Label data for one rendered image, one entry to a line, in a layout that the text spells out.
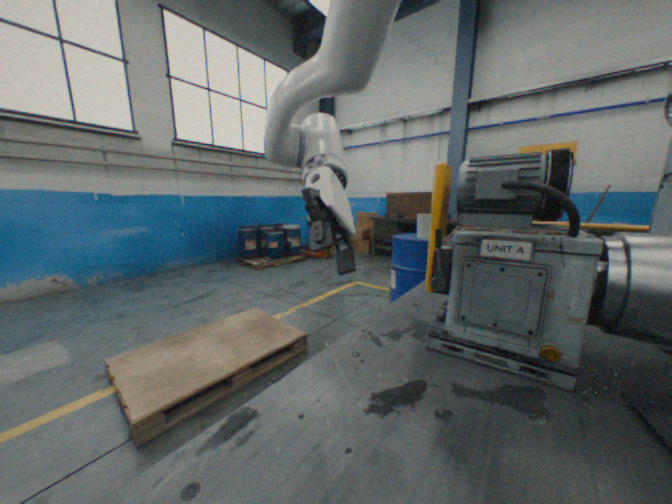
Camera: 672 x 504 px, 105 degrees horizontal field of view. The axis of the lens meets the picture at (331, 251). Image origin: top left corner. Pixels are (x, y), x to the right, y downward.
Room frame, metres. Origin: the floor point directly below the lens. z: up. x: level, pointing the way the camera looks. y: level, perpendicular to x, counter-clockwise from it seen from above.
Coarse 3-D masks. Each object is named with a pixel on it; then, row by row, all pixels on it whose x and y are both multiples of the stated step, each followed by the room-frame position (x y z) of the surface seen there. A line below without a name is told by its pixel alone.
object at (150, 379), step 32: (224, 320) 2.22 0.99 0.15; (256, 320) 2.22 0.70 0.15; (128, 352) 1.70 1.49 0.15; (160, 352) 1.70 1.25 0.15; (192, 352) 1.70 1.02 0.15; (224, 352) 1.70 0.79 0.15; (256, 352) 1.70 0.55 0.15; (288, 352) 1.90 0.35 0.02; (128, 384) 1.37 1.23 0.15; (160, 384) 1.37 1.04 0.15; (192, 384) 1.37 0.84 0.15; (224, 384) 1.53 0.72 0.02; (128, 416) 1.14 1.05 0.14; (160, 416) 1.19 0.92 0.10
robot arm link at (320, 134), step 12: (312, 120) 0.55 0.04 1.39; (324, 120) 0.55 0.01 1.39; (312, 132) 0.51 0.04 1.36; (324, 132) 0.52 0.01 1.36; (336, 132) 0.54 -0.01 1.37; (300, 144) 0.50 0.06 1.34; (312, 144) 0.50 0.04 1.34; (324, 144) 0.50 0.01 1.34; (336, 144) 0.51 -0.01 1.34; (300, 156) 0.51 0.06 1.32; (312, 156) 0.48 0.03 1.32; (300, 168) 0.53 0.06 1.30
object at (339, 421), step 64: (384, 320) 0.89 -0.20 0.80; (320, 384) 0.55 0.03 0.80; (384, 384) 0.55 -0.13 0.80; (448, 384) 0.55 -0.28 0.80; (512, 384) 0.55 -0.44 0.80; (576, 384) 0.55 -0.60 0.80; (640, 384) 0.55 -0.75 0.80; (192, 448) 0.39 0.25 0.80; (256, 448) 0.39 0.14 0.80; (320, 448) 0.39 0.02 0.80; (384, 448) 0.39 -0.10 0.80; (448, 448) 0.39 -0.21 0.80; (512, 448) 0.39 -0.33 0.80; (576, 448) 0.39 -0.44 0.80; (640, 448) 0.39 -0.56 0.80
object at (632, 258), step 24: (624, 240) 0.57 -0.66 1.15; (648, 240) 0.55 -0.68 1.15; (600, 264) 0.60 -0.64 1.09; (624, 264) 0.54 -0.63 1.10; (648, 264) 0.51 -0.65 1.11; (600, 288) 0.57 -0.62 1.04; (624, 288) 0.52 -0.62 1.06; (648, 288) 0.49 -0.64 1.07; (600, 312) 0.54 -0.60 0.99; (624, 312) 0.51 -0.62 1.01; (648, 312) 0.49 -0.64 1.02; (624, 336) 0.54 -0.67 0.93; (648, 336) 0.51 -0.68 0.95
